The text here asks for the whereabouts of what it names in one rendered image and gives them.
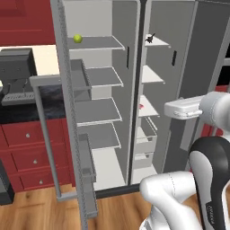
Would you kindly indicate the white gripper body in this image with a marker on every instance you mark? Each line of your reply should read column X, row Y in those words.
column 182, row 106

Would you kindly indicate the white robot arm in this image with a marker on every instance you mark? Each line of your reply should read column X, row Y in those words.
column 170, row 194

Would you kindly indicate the white fridge shelf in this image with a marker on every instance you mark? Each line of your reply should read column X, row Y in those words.
column 151, row 76
column 148, row 109
column 157, row 42

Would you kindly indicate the grey side-by-side fridge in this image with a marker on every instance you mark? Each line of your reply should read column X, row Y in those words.
column 131, row 99

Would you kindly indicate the grey fridge door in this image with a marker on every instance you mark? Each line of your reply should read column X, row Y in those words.
column 206, row 45

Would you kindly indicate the black fish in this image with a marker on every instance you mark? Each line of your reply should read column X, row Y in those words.
column 149, row 38

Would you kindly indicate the grey freezer shelf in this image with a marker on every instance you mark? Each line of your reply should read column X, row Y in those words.
column 103, row 76
column 100, row 136
column 99, row 43
column 95, row 110

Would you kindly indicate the grey freezer door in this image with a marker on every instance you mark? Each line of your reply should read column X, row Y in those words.
column 67, row 99

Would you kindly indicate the pink food item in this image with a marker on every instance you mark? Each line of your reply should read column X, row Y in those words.
column 141, row 106

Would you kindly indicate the grey door bin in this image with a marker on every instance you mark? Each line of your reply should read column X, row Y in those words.
column 79, row 77
column 86, row 158
column 90, row 200

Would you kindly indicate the green lime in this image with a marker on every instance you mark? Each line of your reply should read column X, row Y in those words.
column 77, row 38

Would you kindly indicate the silver drawer knob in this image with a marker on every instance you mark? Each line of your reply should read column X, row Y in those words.
column 40, row 181
column 27, row 135
column 35, row 161

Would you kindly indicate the red drawer front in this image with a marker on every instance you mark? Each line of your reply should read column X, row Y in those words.
column 24, row 158
column 18, row 134
column 31, row 179

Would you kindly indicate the dark grey appliance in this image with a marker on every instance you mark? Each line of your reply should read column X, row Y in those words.
column 5, row 185

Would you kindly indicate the red wall cupboard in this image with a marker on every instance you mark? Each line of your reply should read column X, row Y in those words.
column 27, row 21

